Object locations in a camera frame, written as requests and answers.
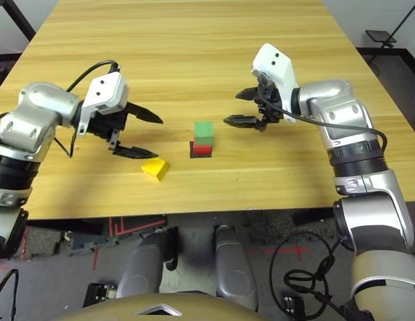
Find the black left wrist camera cable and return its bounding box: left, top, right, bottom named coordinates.
left=53, top=60, right=121, bottom=158

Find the black mat with red lines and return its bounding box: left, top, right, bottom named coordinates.
left=68, top=217, right=168, bottom=257

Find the small black connector box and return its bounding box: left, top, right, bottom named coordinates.
left=282, top=293, right=305, bottom=317

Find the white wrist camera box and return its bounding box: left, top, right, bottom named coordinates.
left=250, top=43, right=299, bottom=124
left=76, top=72, right=131, bottom=137

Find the black stand tray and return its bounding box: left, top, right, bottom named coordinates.
left=365, top=29, right=398, bottom=44

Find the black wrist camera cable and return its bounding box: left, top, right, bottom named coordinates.
left=53, top=60, right=121, bottom=158
left=260, top=75, right=388, bottom=158

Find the red block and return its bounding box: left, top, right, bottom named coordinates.
left=193, top=142, right=214, bottom=156

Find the silver robot left leg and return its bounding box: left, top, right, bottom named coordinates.
left=116, top=227, right=180, bottom=298

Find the black metal frame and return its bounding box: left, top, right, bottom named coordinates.
left=0, top=0, right=37, bottom=61

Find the black looped cable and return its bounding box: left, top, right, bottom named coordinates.
left=268, top=230, right=349, bottom=321
left=0, top=269, right=20, bottom=321

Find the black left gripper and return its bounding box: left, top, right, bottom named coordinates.
left=83, top=102, right=164, bottom=160

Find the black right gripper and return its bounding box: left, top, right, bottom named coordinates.
left=223, top=75, right=284, bottom=132

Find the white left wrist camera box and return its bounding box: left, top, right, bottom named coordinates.
left=76, top=72, right=131, bottom=137

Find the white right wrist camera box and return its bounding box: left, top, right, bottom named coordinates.
left=250, top=43, right=299, bottom=124

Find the silver robot leg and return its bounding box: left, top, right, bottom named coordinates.
left=212, top=224, right=258, bottom=310
left=116, top=227, right=180, bottom=298

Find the black square marker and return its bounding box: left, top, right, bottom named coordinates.
left=189, top=140, right=214, bottom=158

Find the silver robot right leg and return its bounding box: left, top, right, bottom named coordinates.
left=212, top=224, right=258, bottom=310

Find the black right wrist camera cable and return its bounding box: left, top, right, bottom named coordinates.
left=260, top=75, right=388, bottom=158

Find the yellow block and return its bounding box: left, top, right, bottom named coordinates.
left=141, top=157, right=170, bottom=183

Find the green block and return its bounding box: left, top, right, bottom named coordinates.
left=193, top=121, right=215, bottom=147

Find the tan robot torso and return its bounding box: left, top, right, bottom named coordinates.
left=58, top=292, right=268, bottom=321

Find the black box with white parts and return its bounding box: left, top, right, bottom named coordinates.
left=83, top=282, right=120, bottom=307

